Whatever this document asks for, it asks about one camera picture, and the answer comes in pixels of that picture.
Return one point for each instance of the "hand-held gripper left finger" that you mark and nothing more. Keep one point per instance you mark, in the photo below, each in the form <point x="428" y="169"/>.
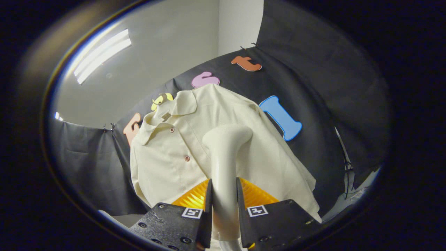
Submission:
<point x="174" y="223"/>

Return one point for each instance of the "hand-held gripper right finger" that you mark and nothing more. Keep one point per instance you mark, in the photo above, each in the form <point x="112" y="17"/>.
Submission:
<point x="278" y="223"/>

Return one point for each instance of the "cream button shirt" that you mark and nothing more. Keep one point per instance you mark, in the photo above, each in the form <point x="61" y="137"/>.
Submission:
<point x="167" y="167"/>

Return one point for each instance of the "thin metal stand pole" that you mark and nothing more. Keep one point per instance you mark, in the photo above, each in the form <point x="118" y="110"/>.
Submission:
<point x="344" y="150"/>

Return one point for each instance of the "black backdrop cloth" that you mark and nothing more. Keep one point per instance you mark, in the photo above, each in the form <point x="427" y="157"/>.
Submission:
<point x="324" y="87"/>

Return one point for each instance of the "long ceiling light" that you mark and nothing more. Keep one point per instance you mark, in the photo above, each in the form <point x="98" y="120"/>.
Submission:
<point x="102" y="55"/>

